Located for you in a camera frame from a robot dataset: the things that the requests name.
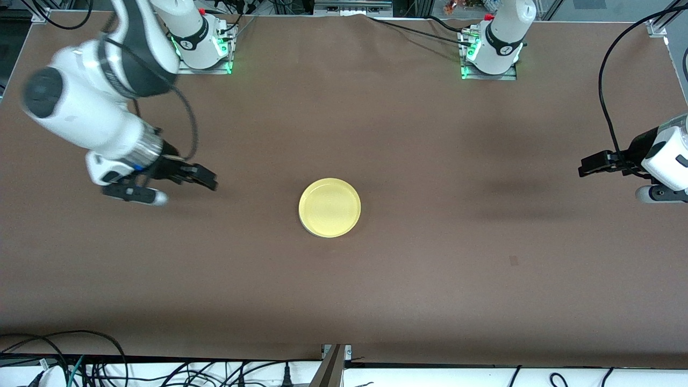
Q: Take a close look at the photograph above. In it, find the yellow plastic plate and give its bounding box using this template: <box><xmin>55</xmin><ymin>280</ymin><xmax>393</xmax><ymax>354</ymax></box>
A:
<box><xmin>298</xmin><ymin>178</ymin><xmax>362</xmax><ymax>238</ymax></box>

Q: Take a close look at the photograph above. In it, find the brown table cover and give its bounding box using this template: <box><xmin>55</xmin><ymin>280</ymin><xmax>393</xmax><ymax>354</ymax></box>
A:
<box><xmin>0</xmin><ymin>11</ymin><xmax>688</xmax><ymax>369</ymax></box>

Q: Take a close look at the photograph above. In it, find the aluminium profile bar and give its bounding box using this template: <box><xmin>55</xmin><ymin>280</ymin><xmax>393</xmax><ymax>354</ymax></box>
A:
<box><xmin>309</xmin><ymin>344</ymin><xmax>353</xmax><ymax>387</ymax></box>

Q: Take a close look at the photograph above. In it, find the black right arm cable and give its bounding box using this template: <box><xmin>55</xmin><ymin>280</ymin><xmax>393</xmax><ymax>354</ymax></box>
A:
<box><xmin>102</xmin><ymin>35</ymin><xmax>199</xmax><ymax>162</ymax></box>

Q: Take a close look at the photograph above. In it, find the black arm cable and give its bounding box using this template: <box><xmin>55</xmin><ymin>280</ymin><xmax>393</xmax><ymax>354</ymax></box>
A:
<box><xmin>598</xmin><ymin>3</ymin><xmax>688</xmax><ymax>175</ymax></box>
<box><xmin>102</xmin><ymin>35</ymin><xmax>199</xmax><ymax>162</ymax></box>

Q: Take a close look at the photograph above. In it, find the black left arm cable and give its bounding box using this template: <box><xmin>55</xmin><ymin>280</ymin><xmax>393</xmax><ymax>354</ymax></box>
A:
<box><xmin>598</xmin><ymin>3</ymin><xmax>688</xmax><ymax>175</ymax></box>

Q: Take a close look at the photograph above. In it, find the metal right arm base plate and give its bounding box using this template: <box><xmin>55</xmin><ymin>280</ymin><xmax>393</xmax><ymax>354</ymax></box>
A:
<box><xmin>177</xmin><ymin>24</ymin><xmax>238</xmax><ymax>75</ymax></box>

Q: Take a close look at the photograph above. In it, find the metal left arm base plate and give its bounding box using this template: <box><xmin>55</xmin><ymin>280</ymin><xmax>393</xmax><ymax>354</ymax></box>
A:
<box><xmin>458</xmin><ymin>30</ymin><xmax>518</xmax><ymax>81</ymax></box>

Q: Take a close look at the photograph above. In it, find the aluminium frame post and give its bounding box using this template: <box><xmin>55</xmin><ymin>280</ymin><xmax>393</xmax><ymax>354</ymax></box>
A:
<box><xmin>647</xmin><ymin>0</ymin><xmax>688</xmax><ymax>38</ymax></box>

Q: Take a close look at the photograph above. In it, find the large black cable loop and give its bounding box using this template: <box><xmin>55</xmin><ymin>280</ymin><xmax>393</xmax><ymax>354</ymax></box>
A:
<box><xmin>0</xmin><ymin>329</ymin><xmax>128</xmax><ymax>387</ymax></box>

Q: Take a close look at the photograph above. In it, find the short black table cable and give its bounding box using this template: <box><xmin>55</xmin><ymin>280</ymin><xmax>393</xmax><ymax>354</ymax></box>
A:
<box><xmin>427</xmin><ymin>15</ymin><xmax>467</xmax><ymax>32</ymax></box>

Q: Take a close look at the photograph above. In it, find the green cable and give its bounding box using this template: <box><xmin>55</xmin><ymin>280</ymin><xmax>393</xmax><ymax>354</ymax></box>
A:
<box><xmin>67</xmin><ymin>355</ymin><xmax>87</xmax><ymax>387</ymax></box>

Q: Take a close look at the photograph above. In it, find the long black table cable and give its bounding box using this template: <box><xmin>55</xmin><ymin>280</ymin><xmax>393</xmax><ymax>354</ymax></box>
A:
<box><xmin>367</xmin><ymin>15</ymin><xmax>474</xmax><ymax>45</ymax></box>

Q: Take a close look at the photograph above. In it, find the grey metal rail box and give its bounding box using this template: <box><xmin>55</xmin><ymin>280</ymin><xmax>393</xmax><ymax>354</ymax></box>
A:
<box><xmin>314</xmin><ymin>0</ymin><xmax>393</xmax><ymax>17</ymax></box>

